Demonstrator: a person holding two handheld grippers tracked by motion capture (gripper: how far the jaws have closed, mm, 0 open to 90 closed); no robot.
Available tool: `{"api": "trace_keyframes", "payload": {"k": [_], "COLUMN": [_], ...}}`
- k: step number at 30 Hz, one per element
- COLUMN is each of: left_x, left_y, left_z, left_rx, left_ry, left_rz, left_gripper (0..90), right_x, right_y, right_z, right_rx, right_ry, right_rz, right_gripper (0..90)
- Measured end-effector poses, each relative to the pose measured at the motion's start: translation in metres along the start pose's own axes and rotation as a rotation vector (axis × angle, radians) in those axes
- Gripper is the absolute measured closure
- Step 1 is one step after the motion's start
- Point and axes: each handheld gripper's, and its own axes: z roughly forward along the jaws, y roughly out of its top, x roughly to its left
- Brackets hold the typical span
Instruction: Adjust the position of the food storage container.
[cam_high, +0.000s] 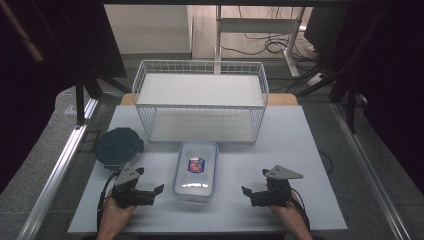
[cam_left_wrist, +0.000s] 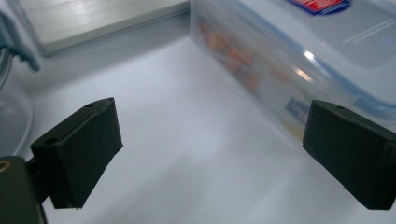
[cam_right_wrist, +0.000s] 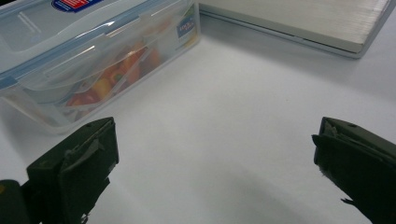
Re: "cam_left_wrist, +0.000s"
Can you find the dark round bowl lid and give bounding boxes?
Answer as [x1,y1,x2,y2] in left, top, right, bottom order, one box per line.
[0,10,42,158]

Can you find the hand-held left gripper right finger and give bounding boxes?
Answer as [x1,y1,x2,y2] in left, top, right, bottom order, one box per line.
[302,99,396,211]

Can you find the rectangular clear plastic food container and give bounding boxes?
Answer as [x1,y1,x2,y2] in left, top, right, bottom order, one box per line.
[190,0,396,147]

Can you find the white wire shelf rack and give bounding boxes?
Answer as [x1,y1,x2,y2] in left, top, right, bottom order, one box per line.
[18,0,191,58]

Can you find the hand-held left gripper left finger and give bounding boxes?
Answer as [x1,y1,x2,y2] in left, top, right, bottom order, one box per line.
[30,97,123,210]

